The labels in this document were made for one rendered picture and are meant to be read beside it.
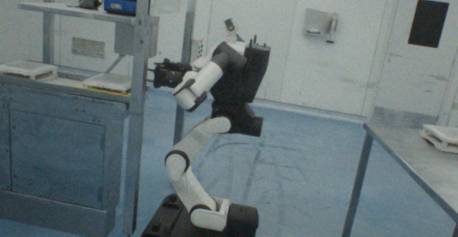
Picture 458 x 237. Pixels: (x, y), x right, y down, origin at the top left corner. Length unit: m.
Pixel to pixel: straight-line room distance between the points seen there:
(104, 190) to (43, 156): 0.41
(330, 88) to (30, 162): 4.33
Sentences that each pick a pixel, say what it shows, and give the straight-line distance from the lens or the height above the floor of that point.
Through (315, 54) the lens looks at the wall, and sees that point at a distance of 5.83.
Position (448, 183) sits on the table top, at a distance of 1.91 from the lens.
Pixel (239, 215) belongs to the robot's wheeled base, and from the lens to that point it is 2.36.
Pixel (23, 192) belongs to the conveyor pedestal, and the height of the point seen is 0.22.
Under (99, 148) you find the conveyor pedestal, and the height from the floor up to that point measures 0.60.
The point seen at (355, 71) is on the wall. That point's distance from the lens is 5.91.
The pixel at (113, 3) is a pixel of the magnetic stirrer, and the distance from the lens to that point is 2.21.
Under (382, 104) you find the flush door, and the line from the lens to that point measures 6.06.
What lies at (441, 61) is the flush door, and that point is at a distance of 6.13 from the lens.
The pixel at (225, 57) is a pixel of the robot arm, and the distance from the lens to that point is 1.85.
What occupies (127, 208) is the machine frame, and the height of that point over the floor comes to 0.32.
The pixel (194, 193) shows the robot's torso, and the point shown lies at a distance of 2.35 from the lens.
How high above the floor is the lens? 1.52
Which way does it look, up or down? 16 degrees down
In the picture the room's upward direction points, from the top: 8 degrees clockwise
